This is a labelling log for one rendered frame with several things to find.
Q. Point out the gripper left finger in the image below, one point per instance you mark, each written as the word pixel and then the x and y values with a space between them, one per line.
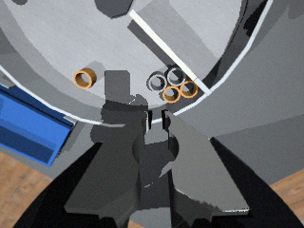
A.
pixel 104 182

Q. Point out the bronze bushing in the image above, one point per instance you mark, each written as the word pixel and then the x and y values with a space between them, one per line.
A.
pixel 171 99
pixel 192 92
pixel 78 80

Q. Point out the blue crate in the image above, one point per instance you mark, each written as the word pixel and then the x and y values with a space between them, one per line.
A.
pixel 27 126

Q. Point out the grey metal ring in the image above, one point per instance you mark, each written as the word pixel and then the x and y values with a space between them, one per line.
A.
pixel 180 81
pixel 157 88

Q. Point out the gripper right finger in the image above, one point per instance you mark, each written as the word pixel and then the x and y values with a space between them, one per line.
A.
pixel 209 182

